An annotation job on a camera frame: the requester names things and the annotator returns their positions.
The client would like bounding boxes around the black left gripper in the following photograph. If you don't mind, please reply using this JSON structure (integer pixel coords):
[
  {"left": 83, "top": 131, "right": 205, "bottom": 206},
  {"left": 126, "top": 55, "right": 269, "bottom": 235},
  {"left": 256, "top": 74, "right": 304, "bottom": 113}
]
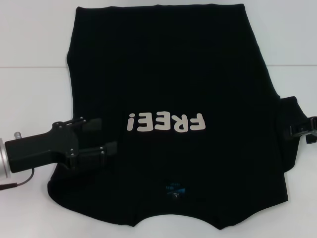
[{"left": 4, "top": 116, "right": 119, "bottom": 174}]

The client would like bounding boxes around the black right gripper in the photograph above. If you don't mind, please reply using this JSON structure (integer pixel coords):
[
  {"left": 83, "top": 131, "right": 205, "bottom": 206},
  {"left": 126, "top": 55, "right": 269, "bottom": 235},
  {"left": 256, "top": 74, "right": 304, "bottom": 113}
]
[{"left": 289, "top": 115, "right": 317, "bottom": 145}]

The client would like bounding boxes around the black shirt with FREE print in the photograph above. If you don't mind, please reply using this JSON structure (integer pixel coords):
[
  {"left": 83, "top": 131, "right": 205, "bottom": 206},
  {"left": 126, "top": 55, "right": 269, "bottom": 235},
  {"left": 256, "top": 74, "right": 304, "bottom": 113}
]
[{"left": 47, "top": 3, "right": 308, "bottom": 225}]

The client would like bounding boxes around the thin left wrist cable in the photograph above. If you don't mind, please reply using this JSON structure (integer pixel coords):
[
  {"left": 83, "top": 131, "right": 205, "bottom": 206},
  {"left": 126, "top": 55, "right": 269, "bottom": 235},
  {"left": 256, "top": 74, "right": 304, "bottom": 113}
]
[{"left": 0, "top": 168, "right": 43, "bottom": 191}]

